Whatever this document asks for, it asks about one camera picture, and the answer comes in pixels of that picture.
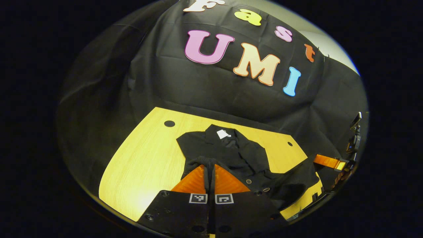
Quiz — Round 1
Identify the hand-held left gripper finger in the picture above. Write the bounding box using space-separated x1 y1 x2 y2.
211 164 288 238
137 164 210 238

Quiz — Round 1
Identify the black backdrop cloth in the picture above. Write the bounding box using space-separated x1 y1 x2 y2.
56 0 369 199

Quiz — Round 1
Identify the black collared shirt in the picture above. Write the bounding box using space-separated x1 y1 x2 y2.
176 124 323 210

